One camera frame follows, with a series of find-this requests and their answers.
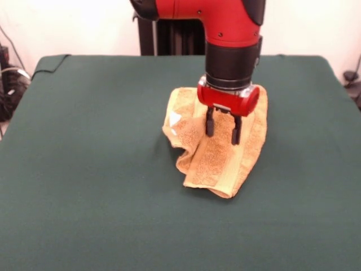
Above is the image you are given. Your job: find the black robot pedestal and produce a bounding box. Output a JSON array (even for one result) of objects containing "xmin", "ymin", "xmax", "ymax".
[{"xmin": 132, "ymin": 11, "xmax": 208, "ymax": 56}]

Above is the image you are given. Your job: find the tan terry towel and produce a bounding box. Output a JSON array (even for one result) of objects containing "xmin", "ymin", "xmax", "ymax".
[{"xmin": 162, "ymin": 84, "xmax": 269, "ymax": 199}]

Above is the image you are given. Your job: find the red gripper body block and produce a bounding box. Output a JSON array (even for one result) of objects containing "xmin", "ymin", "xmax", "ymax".
[{"xmin": 196, "ymin": 75, "xmax": 261, "ymax": 117}]

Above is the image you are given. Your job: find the black and white cable bundle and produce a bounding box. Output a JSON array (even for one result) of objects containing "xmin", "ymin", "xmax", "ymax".
[{"xmin": 0, "ymin": 25, "xmax": 32, "ymax": 122}]

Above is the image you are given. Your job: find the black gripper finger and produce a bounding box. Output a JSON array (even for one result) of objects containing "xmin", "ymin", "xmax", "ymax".
[
  {"xmin": 231, "ymin": 113, "xmax": 243, "ymax": 146},
  {"xmin": 205, "ymin": 106, "xmax": 216, "ymax": 138}
]

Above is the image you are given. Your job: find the dark green table cloth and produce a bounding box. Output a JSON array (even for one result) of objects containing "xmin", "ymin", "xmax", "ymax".
[{"xmin": 0, "ymin": 54, "xmax": 361, "ymax": 271}]

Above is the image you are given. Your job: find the dark cable clump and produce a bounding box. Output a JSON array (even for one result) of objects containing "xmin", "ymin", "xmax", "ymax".
[{"xmin": 342, "ymin": 70, "xmax": 361, "ymax": 111}]

